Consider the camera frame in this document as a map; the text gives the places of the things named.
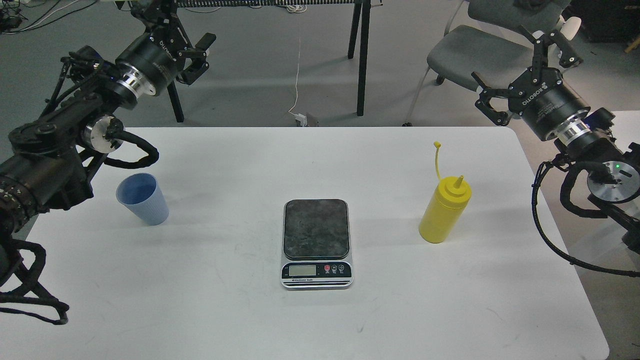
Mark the digital kitchen scale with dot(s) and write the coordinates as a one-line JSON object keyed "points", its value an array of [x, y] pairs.
{"points": [[316, 245]]}

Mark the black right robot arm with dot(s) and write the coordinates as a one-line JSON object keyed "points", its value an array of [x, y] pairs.
{"points": [[598, 176]]}

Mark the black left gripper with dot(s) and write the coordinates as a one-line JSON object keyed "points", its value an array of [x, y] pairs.
{"points": [[156, 59]]}

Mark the white side table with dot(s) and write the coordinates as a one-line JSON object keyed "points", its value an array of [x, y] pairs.
{"points": [[626, 129]]}

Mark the yellow squeeze bottle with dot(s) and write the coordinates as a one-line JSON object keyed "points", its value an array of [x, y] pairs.
{"points": [[447, 203]]}

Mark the grey office chair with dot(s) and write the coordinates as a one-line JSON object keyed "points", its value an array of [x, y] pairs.
{"points": [[486, 63]]}

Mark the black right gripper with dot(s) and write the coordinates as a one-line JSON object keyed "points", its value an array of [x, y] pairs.
{"points": [[547, 102]]}

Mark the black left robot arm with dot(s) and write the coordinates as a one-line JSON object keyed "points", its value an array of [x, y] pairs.
{"points": [[56, 157]]}

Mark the light blue ribbed cup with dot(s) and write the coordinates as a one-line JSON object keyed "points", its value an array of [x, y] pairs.
{"points": [[141, 194]]}

